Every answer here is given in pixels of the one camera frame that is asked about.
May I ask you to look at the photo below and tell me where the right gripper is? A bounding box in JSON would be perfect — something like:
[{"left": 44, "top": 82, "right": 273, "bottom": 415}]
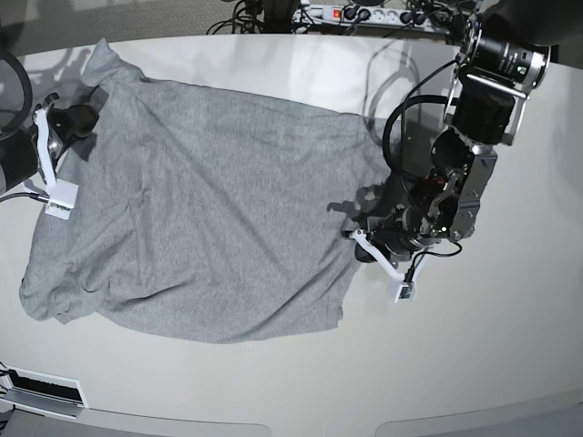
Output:
[{"left": 29, "top": 105, "right": 99, "bottom": 168}]

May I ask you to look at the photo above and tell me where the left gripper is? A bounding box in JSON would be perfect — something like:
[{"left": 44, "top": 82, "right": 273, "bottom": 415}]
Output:
[{"left": 354, "top": 212, "right": 424, "bottom": 264}]

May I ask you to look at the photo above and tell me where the grey t-shirt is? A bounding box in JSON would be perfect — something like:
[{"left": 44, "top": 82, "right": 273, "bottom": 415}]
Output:
[{"left": 19, "top": 41, "right": 388, "bottom": 343}]

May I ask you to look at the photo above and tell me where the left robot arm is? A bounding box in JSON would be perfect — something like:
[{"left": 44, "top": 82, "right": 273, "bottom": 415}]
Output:
[{"left": 345, "top": 1, "right": 582, "bottom": 264}]

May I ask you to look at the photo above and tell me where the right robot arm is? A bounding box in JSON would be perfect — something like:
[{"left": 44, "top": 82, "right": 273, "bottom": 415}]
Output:
[{"left": 1, "top": 48, "right": 99, "bottom": 217}]

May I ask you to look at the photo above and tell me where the white power strip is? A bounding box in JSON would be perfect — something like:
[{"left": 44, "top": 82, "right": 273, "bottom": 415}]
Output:
[{"left": 291, "top": 2, "right": 448, "bottom": 35}]

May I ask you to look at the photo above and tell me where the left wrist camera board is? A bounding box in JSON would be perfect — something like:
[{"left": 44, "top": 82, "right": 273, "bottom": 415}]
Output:
[{"left": 394, "top": 281, "right": 416, "bottom": 303}]

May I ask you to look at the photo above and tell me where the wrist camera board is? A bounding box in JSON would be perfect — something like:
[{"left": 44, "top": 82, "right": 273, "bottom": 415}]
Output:
[
  {"left": 45, "top": 178, "right": 78, "bottom": 220},
  {"left": 394, "top": 281, "right": 416, "bottom": 303}
]

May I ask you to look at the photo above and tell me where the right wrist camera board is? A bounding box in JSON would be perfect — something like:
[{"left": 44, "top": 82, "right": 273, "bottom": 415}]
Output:
[{"left": 45, "top": 178, "right": 78, "bottom": 220}]

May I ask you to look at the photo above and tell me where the table cable grommet slot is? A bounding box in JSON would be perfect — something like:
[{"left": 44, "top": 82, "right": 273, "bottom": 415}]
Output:
[{"left": 1, "top": 364, "right": 89, "bottom": 421}]

